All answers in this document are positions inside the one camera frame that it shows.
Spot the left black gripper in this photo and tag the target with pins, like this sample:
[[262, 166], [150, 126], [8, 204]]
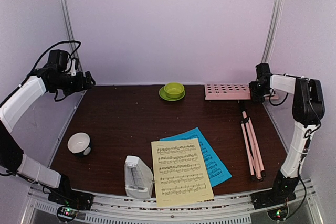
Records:
[[81, 85]]

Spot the white and navy bowl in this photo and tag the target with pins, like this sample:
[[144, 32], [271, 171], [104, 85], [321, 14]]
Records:
[[80, 144]]

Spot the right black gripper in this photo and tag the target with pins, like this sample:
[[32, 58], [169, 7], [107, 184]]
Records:
[[255, 98]]

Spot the green plastic saucer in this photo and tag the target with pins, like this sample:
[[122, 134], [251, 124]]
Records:
[[169, 97]]

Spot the left aluminium frame post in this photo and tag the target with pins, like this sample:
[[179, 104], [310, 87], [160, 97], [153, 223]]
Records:
[[67, 21]]

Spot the blue sheet music page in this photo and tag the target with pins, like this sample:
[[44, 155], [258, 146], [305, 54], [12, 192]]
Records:
[[217, 171]]

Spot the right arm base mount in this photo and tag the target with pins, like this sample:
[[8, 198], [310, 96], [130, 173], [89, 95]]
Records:
[[276, 211]]

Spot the white metronome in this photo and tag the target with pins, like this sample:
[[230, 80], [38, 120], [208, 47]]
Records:
[[138, 178]]

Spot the pink music stand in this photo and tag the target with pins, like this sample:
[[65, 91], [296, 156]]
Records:
[[241, 93]]

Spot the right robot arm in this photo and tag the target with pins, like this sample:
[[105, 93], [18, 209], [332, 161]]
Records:
[[307, 110]]

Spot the yellow sheet music page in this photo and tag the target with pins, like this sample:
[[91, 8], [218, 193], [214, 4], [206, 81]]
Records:
[[180, 174]]

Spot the front aluminium rail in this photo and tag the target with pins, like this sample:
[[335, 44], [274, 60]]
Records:
[[229, 208]]

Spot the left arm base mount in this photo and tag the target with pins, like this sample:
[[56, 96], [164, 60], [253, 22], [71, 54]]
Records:
[[70, 207]]

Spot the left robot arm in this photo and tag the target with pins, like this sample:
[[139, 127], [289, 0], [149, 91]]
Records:
[[60, 73]]

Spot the right aluminium frame post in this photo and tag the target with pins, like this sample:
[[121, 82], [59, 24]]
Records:
[[274, 22]]

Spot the aluminium frame post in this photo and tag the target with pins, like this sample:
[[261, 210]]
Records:
[[67, 21], [274, 22]]

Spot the green plastic bowl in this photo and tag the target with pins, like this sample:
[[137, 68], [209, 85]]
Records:
[[174, 88]]

